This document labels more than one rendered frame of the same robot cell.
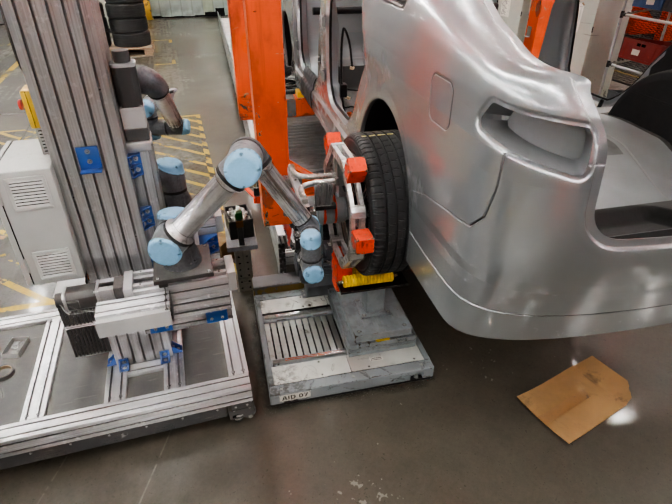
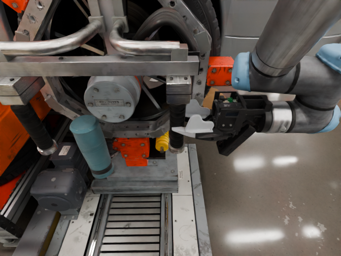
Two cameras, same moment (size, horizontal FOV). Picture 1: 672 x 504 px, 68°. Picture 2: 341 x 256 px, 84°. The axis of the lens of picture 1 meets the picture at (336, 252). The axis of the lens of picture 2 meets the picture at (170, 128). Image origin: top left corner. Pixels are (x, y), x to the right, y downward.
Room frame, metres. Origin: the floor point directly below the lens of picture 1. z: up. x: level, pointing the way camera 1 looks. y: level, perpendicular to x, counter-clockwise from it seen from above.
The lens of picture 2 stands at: (1.79, 0.49, 1.13)
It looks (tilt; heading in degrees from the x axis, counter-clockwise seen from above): 42 degrees down; 283
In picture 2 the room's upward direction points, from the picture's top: straight up
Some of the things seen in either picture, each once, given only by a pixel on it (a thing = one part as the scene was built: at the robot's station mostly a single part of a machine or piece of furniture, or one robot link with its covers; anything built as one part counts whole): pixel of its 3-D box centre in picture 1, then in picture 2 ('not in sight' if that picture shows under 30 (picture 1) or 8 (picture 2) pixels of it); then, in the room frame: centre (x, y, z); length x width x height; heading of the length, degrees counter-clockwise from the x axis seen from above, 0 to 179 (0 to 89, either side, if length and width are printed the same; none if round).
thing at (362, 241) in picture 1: (362, 241); (218, 71); (1.76, -0.11, 0.85); 0.09 x 0.08 x 0.07; 13
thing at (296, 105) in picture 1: (284, 95); not in sight; (4.51, 0.46, 0.69); 0.52 x 0.17 x 0.35; 103
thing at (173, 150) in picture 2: not in sight; (177, 126); (1.85, 0.16, 0.83); 0.04 x 0.04 x 0.16
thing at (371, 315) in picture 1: (373, 293); (142, 144); (2.11, -0.20, 0.32); 0.40 x 0.30 x 0.28; 13
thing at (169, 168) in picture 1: (169, 173); not in sight; (2.13, 0.76, 0.98); 0.13 x 0.12 x 0.14; 93
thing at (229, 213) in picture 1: (238, 220); not in sight; (2.54, 0.56, 0.51); 0.20 x 0.14 x 0.13; 19
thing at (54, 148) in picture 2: not in sight; (35, 127); (2.18, 0.24, 0.83); 0.04 x 0.04 x 0.16
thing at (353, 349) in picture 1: (369, 315); (138, 164); (2.15, -0.18, 0.13); 0.50 x 0.36 x 0.10; 13
